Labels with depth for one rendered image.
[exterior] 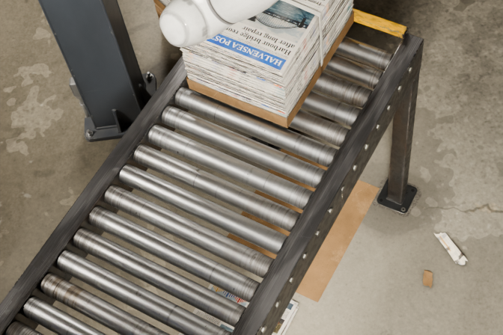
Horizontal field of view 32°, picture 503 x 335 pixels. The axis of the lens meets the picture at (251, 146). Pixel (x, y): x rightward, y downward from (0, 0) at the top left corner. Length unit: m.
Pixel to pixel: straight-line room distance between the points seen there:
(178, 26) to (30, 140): 1.65
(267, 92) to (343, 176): 0.27
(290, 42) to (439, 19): 1.48
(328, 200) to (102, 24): 1.06
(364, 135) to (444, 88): 1.12
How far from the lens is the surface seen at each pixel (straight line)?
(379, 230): 2.87
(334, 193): 2.02
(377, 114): 2.14
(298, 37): 1.99
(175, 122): 2.18
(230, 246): 1.97
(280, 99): 2.04
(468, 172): 3.01
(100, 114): 3.12
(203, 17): 1.70
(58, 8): 2.70
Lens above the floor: 2.56
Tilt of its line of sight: 57 degrees down
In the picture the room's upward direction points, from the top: 10 degrees counter-clockwise
